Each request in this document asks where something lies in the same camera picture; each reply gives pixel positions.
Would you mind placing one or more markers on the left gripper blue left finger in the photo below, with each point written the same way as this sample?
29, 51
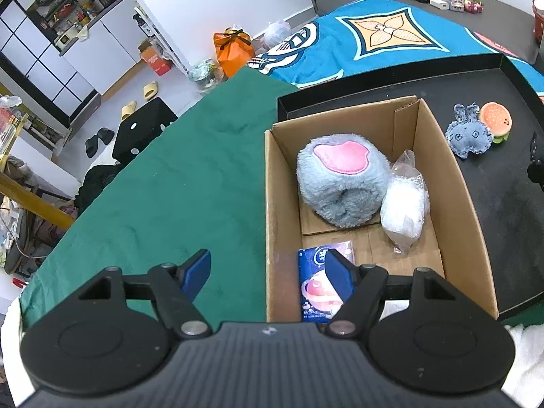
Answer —
193, 273

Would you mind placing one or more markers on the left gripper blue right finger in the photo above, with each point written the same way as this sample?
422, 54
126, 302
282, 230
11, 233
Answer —
343, 275

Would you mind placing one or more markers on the blue tissue pack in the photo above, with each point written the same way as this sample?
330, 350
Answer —
319, 300

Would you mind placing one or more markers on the orange burger plush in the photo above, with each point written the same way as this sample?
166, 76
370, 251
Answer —
498, 119

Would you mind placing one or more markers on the blue denim rabbit plush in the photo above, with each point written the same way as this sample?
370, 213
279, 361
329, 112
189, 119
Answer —
467, 134

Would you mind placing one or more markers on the white stuffing plastic bag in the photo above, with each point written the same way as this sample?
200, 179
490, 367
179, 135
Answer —
406, 203

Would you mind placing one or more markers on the grey pink fluffy plush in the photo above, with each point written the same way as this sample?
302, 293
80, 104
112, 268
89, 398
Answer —
343, 178

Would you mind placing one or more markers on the brown cardboard box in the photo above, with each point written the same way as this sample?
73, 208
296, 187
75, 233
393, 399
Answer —
451, 243

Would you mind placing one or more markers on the black shallow tray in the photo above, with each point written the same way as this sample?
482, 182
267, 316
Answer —
508, 204

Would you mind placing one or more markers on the green blanket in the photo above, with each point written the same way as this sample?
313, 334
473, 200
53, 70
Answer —
199, 185

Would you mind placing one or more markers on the black clothes pile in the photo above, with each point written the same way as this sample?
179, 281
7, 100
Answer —
95, 181

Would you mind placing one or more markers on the black dice stool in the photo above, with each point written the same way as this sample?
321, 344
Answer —
139, 129

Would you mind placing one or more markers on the right black slipper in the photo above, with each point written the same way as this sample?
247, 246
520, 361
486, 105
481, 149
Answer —
106, 135

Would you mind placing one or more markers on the black slipper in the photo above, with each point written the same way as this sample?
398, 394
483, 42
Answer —
91, 146
106, 135

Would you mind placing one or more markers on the left black slipper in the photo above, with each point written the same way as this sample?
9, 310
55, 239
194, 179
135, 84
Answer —
91, 146

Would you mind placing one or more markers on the red small toy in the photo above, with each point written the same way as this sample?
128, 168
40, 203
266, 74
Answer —
473, 7

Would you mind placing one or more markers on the left yellow slipper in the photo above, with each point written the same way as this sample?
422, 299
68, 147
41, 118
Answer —
128, 110

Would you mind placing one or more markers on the yellow slipper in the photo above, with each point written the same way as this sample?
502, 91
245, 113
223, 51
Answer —
150, 90
128, 110

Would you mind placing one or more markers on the right yellow slipper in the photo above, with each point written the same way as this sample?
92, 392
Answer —
150, 90

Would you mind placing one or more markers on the white small box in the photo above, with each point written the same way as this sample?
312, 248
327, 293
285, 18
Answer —
439, 4

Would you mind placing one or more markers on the clear bag with items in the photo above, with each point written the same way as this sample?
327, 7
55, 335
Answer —
206, 75

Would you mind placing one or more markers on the yellow leg table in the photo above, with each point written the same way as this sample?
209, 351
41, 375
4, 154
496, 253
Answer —
24, 198

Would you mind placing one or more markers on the blue patterned blanket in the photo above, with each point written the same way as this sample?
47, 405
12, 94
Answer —
373, 34

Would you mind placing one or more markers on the white fluffy towel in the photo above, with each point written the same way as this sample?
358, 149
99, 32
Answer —
525, 380

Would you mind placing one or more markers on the orange cardboard box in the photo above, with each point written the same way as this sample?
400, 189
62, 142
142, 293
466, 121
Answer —
149, 54

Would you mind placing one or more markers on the orange gift bag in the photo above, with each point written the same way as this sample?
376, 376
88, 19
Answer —
234, 48

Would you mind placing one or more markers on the white kitchen cabinet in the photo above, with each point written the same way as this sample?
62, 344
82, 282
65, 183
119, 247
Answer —
111, 49

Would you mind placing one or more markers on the black grid sliding door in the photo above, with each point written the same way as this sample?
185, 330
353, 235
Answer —
38, 67

